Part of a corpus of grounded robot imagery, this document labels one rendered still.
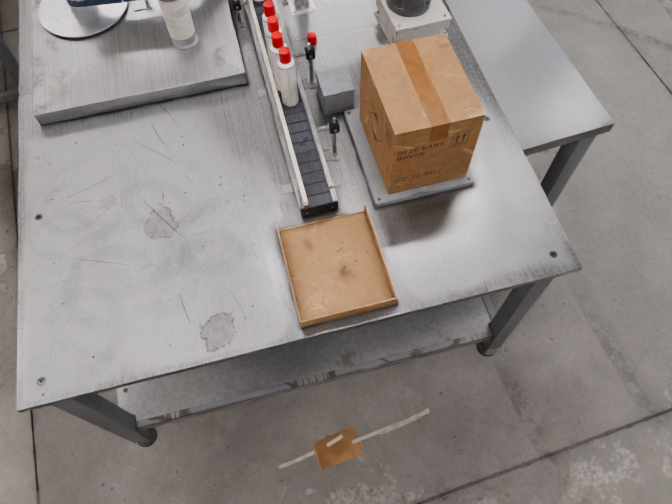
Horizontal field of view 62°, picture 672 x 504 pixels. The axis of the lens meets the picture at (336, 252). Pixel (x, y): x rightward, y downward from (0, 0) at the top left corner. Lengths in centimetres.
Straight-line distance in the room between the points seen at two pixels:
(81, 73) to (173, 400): 114
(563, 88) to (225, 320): 129
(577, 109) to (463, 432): 122
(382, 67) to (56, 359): 113
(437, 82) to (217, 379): 126
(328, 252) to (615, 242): 157
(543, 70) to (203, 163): 115
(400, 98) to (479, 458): 138
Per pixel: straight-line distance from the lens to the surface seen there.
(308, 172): 164
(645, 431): 251
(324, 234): 158
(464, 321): 217
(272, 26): 176
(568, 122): 194
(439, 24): 204
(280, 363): 209
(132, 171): 182
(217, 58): 198
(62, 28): 224
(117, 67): 205
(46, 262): 175
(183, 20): 197
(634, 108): 329
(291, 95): 176
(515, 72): 203
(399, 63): 157
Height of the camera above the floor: 221
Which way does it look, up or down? 63 degrees down
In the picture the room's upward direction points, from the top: 2 degrees counter-clockwise
